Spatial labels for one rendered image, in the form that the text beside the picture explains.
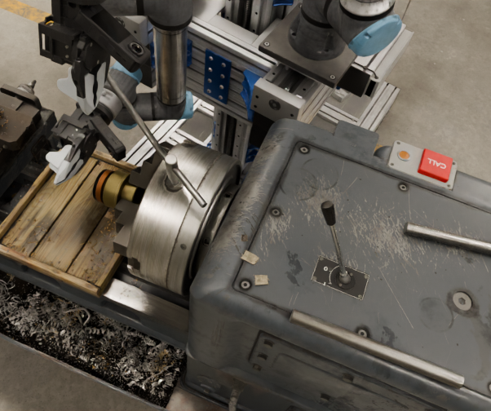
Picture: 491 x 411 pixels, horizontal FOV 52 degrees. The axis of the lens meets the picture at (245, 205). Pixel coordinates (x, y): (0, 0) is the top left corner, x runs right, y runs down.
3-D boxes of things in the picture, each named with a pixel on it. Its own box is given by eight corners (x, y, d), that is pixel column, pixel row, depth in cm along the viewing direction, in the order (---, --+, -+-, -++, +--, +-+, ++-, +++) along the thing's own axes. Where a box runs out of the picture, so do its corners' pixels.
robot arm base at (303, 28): (304, 13, 138) (312, -20, 129) (354, 37, 135) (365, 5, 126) (277, 42, 130) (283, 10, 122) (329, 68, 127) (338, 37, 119)
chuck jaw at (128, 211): (168, 215, 107) (140, 258, 99) (167, 229, 111) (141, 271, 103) (121, 196, 108) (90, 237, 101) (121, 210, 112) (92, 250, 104)
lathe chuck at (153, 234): (227, 193, 131) (229, 125, 102) (173, 305, 118) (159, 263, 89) (195, 180, 132) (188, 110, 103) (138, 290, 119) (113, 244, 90)
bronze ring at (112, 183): (145, 168, 110) (107, 156, 112) (125, 202, 105) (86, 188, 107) (151, 192, 118) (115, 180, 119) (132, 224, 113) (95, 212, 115)
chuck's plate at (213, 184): (239, 198, 130) (245, 131, 102) (187, 311, 118) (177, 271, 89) (227, 193, 131) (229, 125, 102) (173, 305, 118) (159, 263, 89)
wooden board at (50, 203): (167, 185, 139) (166, 177, 136) (99, 298, 121) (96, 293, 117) (71, 147, 143) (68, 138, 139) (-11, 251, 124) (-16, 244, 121)
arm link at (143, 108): (153, 130, 139) (151, 106, 129) (111, 133, 137) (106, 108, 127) (152, 108, 142) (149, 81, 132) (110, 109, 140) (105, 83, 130)
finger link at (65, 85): (64, 103, 88) (63, 55, 82) (95, 116, 87) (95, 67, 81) (53, 112, 85) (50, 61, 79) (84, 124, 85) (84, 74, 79)
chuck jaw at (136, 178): (182, 196, 112) (196, 146, 107) (174, 202, 107) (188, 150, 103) (137, 178, 113) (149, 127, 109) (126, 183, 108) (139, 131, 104)
